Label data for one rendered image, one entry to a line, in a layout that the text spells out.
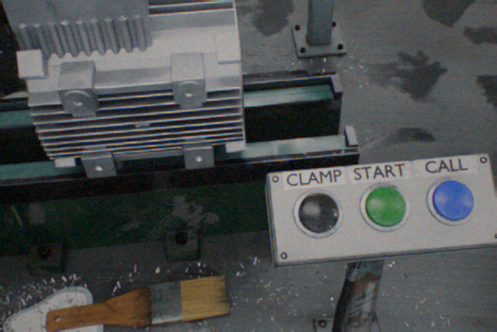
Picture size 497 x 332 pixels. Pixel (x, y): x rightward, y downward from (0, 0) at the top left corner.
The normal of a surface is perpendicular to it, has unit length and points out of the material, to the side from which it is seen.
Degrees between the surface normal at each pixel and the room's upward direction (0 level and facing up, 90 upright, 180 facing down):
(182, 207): 90
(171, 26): 88
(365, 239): 29
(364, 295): 90
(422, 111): 0
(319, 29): 90
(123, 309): 0
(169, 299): 0
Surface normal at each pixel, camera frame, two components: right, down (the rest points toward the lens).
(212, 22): 0.09, 0.72
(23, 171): -0.04, -0.67
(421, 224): 0.01, -0.23
